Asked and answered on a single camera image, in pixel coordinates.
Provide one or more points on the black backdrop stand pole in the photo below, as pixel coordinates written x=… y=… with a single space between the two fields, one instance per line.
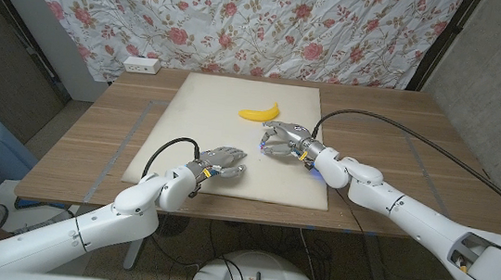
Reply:
x=443 y=39

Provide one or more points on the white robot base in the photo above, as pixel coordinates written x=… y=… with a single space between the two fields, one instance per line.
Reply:
x=278 y=273

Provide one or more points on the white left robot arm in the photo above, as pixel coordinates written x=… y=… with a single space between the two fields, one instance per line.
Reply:
x=131 y=209

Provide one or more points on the white table leg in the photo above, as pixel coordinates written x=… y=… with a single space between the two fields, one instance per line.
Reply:
x=130 y=260

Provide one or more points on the white power strip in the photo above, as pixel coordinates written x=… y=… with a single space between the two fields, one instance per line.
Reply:
x=142 y=64

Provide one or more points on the yellow toy banana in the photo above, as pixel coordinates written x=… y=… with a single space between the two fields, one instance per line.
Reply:
x=258 y=115

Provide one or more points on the wooden table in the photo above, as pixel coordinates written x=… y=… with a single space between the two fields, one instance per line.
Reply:
x=87 y=141

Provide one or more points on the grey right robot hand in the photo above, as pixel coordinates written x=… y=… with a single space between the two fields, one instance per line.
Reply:
x=295 y=135

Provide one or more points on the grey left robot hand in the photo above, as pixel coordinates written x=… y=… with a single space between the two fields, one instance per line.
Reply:
x=221 y=156

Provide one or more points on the white floor board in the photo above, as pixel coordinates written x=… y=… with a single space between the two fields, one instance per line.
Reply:
x=7 y=193

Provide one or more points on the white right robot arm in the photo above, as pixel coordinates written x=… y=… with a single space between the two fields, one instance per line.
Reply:
x=411 y=213

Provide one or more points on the grey table leg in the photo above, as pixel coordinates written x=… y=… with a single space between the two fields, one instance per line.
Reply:
x=376 y=274

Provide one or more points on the floral backdrop cloth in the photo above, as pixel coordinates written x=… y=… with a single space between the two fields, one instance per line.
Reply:
x=244 y=18

